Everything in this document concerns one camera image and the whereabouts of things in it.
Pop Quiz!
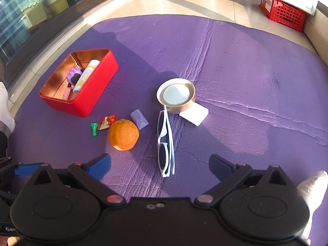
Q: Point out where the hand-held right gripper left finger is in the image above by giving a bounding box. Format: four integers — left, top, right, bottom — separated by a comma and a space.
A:
24, 153, 126, 207

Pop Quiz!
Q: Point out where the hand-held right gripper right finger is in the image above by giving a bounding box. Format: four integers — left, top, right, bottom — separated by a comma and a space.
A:
194, 154, 298, 207

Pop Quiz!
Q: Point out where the purple spiky toy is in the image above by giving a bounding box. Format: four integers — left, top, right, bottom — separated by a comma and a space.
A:
66, 67, 86, 88

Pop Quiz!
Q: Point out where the red tin box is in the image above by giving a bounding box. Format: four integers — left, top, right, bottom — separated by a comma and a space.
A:
39, 48, 119, 118

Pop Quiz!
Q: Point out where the red candy packet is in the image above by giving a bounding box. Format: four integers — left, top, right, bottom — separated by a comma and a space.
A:
99, 114, 118, 131

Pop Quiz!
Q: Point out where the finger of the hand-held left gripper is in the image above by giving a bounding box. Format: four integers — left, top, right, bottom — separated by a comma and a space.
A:
0, 157, 47, 192

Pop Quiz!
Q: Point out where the orange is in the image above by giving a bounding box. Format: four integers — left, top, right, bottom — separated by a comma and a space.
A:
109, 119, 140, 151

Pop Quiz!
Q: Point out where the glass sliding door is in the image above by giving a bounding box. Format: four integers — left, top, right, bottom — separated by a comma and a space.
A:
0, 0, 119, 66

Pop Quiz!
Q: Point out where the purple mat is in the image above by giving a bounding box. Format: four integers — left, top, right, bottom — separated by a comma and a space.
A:
10, 14, 328, 205

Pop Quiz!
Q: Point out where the red plastic crate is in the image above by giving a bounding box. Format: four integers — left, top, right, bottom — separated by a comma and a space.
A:
259, 0, 306, 33

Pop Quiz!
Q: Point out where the round gold lid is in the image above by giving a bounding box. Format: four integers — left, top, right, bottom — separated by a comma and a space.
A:
156, 78, 196, 114

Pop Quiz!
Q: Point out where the small lilac packet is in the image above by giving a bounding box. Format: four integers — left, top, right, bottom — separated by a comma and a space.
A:
130, 110, 148, 131

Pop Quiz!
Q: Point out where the white tube bottle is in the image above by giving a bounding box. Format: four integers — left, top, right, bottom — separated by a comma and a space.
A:
72, 60, 101, 95

